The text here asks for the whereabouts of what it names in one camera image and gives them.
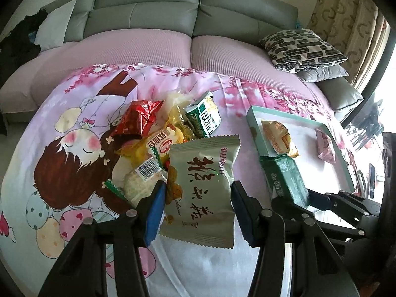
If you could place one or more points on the printed cartoon blanket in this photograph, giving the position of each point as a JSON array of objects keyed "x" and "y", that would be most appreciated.
[{"x": 62, "y": 161}]

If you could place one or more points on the bread packet with red logo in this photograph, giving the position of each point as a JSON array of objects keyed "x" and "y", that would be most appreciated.
[{"x": 145, "y": 176}]

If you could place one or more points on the orange bread packet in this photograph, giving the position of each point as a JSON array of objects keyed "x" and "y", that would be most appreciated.
[{"x": 278, "y": 137}]

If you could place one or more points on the red foil snack packet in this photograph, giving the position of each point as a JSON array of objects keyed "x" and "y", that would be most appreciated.
[{"x": 136, "y": 117}]

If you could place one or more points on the beige snack packet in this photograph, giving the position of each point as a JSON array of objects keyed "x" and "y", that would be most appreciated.
[{"x": 201, "y": 191}]

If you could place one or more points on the black white patterned pillow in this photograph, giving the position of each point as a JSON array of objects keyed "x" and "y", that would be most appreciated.
[{"x": 300, "y": 48}]

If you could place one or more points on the grey sofa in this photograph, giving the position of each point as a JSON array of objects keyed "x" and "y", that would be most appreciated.
[{"x": 154, "y": 15}]

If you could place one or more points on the beige patterned curtain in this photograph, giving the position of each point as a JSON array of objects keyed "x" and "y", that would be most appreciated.
[{"x": 343, "y": 15}]

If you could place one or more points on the light grey pillow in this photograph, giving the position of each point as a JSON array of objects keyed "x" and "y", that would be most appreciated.
[{"x": 54, "y": 27}]

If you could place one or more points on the clear bun packet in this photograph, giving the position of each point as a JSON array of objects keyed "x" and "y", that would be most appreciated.
[{"x": 177, "y": 102}]

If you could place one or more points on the black clothing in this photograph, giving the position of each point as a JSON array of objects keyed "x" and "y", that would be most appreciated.
[{"x": 18, "y": 46}]

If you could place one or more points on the pink snack packet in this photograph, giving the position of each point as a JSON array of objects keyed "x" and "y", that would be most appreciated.
[{"x": 325, "y": 145}]

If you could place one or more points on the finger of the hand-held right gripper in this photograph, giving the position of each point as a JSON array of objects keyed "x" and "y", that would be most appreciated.
[
  {"x": 321, "y": 201},
  {"x": 287, "y": 208}
]

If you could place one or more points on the yellow clear snack packet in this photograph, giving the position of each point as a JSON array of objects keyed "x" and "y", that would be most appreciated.
[{"x": 133, "y": 150}]

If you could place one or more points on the green white snack packet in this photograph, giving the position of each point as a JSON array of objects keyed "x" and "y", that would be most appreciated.
[{"x": 202, "y": 116}]

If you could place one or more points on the dark green snack packet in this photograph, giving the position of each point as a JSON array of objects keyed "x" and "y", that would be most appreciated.
[{"x": 286, "y": 179}]

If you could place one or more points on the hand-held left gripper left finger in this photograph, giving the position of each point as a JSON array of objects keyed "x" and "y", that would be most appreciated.
[{"x": 154, "y": 213}]

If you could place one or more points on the teal cardboard box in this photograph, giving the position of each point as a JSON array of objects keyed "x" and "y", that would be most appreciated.
[{"x": 301, "y": 131}]

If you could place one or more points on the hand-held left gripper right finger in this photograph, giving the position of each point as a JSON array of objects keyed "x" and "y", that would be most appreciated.
[{"x": 244, "y": 216}]

